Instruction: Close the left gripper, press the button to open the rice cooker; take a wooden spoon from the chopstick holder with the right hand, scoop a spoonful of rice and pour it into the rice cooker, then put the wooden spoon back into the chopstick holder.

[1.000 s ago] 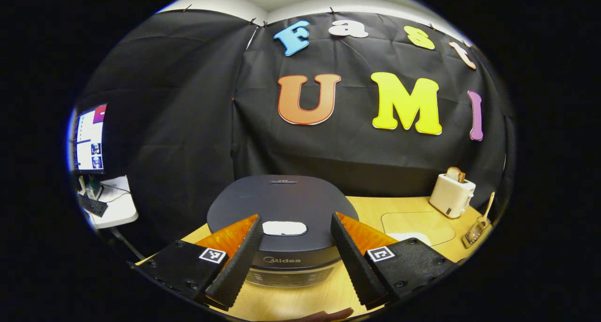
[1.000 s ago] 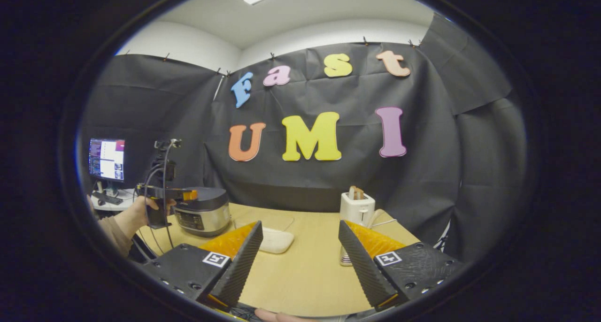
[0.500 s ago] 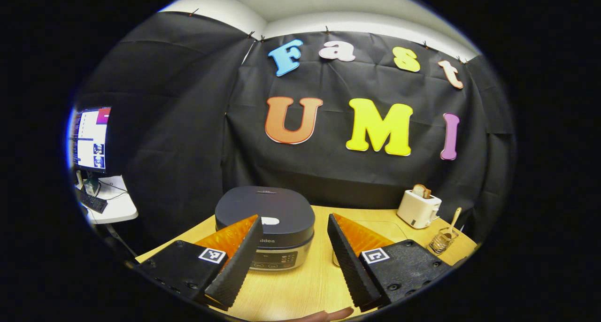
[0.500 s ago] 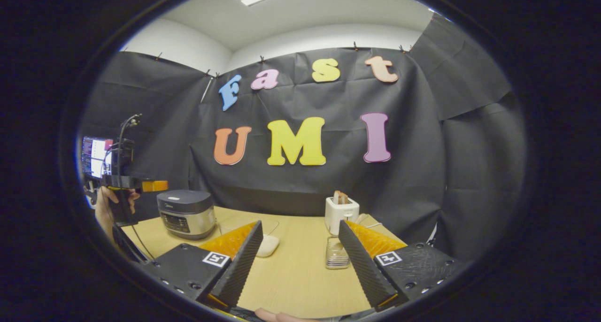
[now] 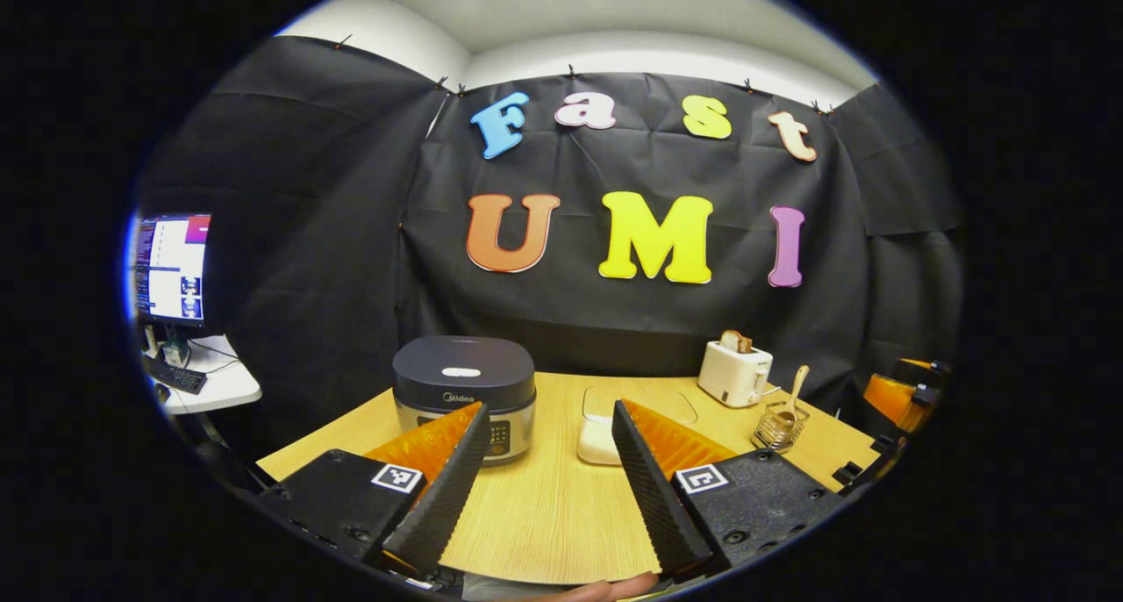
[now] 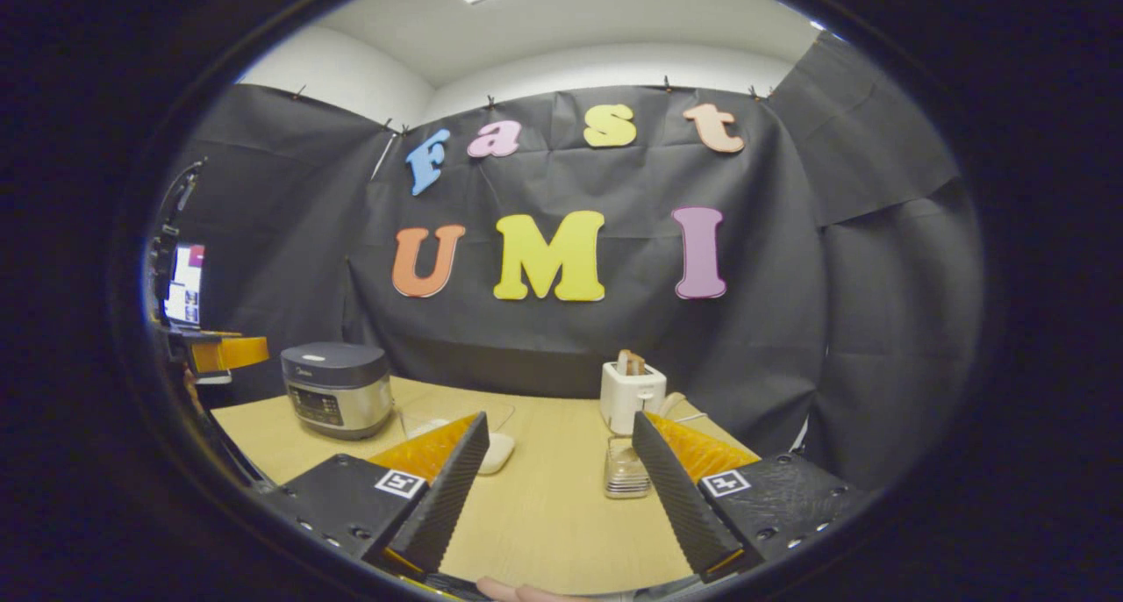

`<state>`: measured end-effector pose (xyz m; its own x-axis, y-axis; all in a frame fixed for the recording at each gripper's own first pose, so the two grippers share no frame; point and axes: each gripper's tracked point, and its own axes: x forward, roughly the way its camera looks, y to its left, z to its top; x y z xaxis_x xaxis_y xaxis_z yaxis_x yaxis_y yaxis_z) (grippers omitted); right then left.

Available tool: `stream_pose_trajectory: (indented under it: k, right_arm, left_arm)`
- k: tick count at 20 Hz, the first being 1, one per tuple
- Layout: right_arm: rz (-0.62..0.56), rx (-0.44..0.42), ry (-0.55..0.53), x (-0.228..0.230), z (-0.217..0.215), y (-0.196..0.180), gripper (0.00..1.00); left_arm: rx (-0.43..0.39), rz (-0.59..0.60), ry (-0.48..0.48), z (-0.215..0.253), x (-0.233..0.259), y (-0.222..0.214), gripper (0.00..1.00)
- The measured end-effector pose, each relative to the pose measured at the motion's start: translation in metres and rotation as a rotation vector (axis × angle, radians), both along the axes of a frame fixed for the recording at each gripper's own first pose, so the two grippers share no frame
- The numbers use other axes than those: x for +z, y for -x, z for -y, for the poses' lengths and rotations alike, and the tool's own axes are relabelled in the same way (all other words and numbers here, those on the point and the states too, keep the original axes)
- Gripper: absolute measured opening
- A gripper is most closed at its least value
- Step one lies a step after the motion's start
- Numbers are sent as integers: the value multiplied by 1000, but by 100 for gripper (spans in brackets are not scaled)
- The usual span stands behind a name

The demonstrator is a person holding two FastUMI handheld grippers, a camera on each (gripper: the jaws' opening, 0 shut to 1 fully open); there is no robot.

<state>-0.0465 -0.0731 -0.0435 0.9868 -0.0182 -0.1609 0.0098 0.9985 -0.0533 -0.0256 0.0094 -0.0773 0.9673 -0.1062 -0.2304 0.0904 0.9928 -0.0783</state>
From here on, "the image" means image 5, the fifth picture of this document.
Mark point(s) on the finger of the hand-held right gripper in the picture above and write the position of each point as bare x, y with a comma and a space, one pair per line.
890, 400

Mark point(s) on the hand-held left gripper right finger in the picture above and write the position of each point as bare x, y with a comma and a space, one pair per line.
658, 497

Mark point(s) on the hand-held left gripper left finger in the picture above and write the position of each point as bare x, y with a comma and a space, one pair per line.
439, 505

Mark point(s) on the clear box of white rice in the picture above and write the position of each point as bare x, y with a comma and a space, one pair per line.
597, 435

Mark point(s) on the wooden spoon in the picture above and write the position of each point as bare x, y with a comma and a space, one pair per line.
797, 387

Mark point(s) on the dark grey rice cooker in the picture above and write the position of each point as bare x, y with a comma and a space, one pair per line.
463, 374

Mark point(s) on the white toaster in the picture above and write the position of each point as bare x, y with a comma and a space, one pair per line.
733, 376

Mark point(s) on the toasted bread slice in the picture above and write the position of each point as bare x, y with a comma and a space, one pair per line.
735, 341

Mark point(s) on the white side table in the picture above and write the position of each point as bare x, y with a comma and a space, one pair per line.
224, 387

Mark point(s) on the black keyboard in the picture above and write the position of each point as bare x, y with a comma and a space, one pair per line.
175, 376

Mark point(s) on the small teal box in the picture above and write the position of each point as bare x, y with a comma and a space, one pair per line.
175, 354

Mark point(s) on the black backdrop cloth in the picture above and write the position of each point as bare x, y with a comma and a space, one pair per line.
333, 216

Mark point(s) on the computer monitor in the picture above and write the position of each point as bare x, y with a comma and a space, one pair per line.
171, 268

